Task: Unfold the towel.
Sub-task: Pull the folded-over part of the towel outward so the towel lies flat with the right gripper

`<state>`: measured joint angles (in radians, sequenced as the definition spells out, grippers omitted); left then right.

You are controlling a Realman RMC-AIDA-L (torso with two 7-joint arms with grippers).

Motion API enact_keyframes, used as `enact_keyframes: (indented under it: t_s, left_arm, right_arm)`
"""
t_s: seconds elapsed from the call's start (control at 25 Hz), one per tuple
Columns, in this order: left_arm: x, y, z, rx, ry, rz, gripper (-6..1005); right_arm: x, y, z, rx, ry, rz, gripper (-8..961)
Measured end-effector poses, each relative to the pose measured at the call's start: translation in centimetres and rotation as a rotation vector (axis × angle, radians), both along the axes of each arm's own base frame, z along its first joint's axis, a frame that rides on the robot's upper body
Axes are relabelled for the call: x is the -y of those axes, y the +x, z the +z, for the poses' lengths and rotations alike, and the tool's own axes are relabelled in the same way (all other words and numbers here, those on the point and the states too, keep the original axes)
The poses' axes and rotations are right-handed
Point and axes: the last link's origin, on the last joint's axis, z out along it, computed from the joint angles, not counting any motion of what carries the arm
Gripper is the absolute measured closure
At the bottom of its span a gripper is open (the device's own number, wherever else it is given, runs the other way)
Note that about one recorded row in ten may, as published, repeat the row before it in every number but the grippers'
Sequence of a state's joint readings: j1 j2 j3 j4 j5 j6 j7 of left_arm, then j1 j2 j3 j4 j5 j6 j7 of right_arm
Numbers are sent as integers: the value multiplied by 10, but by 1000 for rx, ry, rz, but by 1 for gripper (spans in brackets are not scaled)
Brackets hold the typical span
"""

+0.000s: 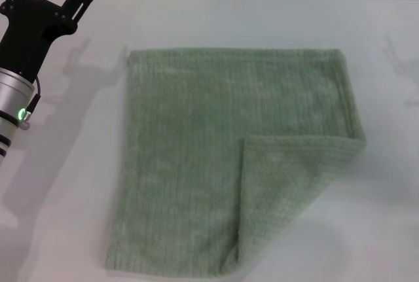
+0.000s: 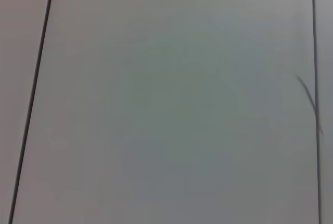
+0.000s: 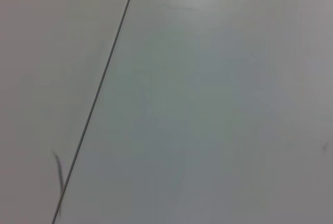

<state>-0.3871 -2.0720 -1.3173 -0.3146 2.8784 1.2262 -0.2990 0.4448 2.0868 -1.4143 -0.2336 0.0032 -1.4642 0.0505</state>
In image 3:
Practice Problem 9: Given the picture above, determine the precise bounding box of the thin black wall strip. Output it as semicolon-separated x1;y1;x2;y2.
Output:
51;0;139;224

